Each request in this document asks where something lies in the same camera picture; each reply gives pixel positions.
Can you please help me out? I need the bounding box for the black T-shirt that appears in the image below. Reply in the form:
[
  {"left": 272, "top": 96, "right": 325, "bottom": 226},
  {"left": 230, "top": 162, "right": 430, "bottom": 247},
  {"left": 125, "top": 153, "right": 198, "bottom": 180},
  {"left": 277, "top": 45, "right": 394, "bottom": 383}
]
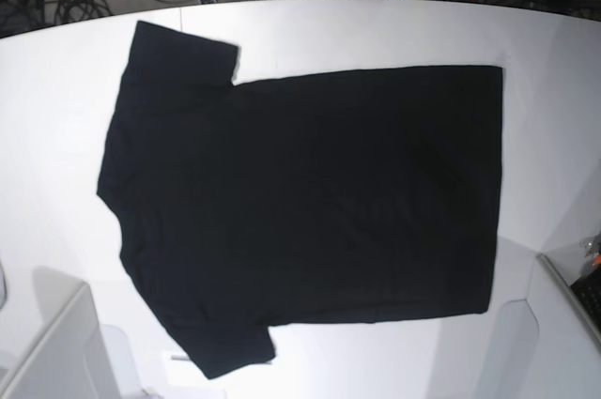
[{"left": 98, "top": 22, "right": 503, "bottom": 379}]

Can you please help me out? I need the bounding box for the black keyboard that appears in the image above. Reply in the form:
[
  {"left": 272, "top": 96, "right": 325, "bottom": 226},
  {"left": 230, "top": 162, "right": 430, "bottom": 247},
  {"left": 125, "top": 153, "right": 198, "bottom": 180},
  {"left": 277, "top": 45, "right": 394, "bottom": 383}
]
[{"left": 571, "top": 269, "right": 601, "bottom": 327}]

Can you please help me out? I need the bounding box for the white left monitor stand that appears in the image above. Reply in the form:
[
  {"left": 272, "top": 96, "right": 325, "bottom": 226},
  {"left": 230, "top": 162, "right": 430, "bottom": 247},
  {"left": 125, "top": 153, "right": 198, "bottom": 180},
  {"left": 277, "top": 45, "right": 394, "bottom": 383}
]
[{"left": 1, "top": 283, "right": 121, "bottom": 399}]

